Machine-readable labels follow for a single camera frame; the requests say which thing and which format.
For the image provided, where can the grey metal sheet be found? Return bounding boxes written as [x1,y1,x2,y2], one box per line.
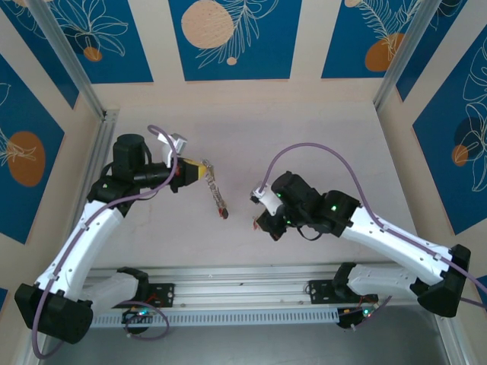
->
[37,308,450,365]

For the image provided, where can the metal key holder with rings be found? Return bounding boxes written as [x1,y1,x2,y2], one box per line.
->
[201,159,231,221]

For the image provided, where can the aluminium frame post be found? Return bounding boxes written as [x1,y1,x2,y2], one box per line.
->
[25,0,107,121]
[433,317,471,365]
[372,0,444,111]

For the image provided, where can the grey slotted cable duct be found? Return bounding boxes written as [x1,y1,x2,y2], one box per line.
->
[91,308,339,329]

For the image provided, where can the blue panel with dark circle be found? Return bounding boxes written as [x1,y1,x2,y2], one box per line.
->
[412,36,487,236]

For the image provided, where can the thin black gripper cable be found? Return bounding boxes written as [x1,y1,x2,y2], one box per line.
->
[295,224,326,243]

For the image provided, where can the aluminium side table rail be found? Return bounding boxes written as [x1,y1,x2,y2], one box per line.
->
[85,109,121,183]

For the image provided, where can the blue panel with orange circle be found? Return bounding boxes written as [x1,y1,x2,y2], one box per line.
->
[320,0,431,80]

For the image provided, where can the controller board with LEDs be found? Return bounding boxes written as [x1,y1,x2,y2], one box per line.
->
[120,308,155,336]
[336,306,381,332]

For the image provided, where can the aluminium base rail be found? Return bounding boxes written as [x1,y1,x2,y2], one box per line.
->
[87,264,450,313]

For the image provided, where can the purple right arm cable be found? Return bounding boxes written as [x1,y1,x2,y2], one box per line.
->
[260,142,487,330]

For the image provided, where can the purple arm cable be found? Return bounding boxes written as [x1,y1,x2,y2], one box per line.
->
[260,142,487,330]
[32,124,180,359]

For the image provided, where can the blue floral wall panel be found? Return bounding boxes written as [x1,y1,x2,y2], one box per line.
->
[395,0,487,103]
[0,0,81,110]
[47,0,155,85]

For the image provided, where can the blue panel with orange oval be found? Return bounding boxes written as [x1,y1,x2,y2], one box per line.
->
[0,52,66,245]

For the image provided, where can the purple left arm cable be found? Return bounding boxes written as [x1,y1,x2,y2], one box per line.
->
[32,124,180,359]

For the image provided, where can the blue panel with peach circle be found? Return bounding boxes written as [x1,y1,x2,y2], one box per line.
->
[168,0,304,81]

